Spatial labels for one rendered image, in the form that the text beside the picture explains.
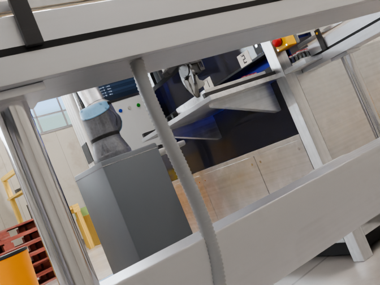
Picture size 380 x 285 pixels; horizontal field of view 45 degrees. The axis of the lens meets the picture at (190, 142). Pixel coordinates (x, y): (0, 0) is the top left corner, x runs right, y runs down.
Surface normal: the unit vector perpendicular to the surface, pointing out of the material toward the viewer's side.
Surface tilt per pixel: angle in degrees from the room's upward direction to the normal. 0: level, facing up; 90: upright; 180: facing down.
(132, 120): 90
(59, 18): 90
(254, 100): 90
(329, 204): 90
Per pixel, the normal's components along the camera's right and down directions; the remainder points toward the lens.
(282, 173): -0.79, 0.30
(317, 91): 0.47, -0.24
